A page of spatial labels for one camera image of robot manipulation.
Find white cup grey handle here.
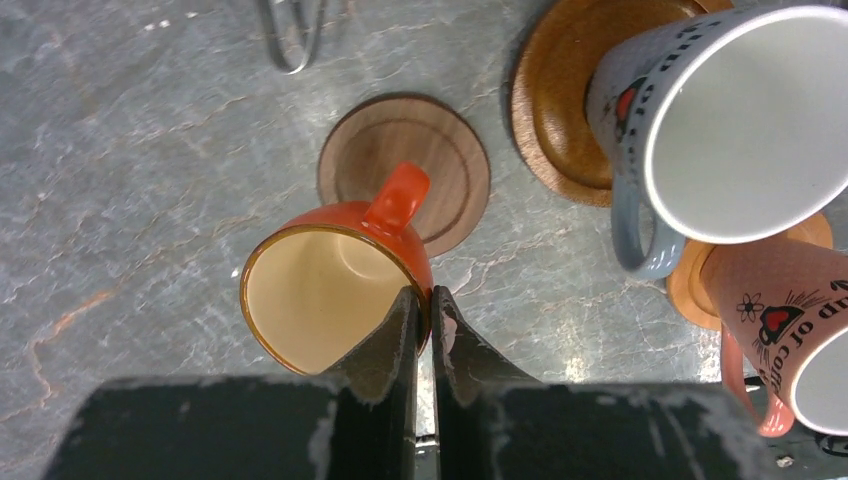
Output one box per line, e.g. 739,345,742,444
584,4,847,280

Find orange-brown saucer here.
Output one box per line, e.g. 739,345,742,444
666,213,834,331

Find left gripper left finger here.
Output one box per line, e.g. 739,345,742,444
44,287,421,479

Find white cup pink handle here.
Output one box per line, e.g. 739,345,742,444
700,236,847,437

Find orange cup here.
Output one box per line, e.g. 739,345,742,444
239,162,434,375

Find dark brown saucer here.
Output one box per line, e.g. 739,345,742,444
317,92,491,257

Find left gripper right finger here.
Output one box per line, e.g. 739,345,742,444
431,286,779,479

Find large brown saucer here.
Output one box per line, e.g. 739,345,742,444
508,0,733,207

